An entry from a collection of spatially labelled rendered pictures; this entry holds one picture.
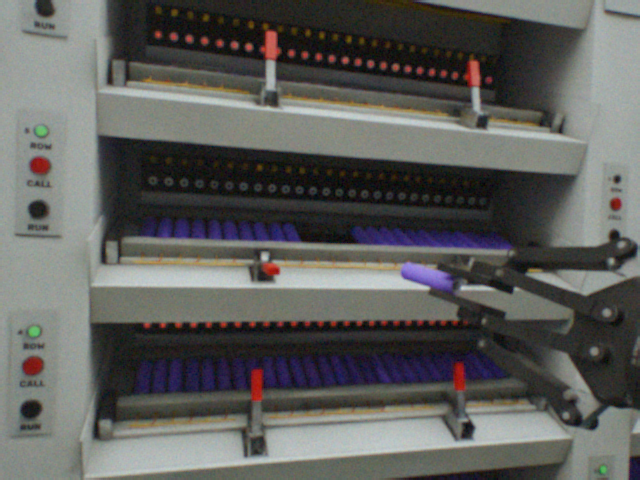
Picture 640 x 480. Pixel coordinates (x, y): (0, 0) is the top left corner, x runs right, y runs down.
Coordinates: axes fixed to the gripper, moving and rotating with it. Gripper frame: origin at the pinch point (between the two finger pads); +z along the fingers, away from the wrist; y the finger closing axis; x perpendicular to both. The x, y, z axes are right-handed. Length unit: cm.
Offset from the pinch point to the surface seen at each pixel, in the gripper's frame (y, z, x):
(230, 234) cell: 2.8, 26.3, -15.3
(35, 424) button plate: 26.3, 19.0, -29.8
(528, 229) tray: -12.2, 20.9, 27.5
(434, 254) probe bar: -3.2, 17.8, 9.4
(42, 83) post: -5.9, 22.4, -39.2
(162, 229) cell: 4.9, 28.5, -23.1
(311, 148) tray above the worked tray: -9.9, 18.9, -11.5
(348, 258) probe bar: 0.9, 19.9, -1.6
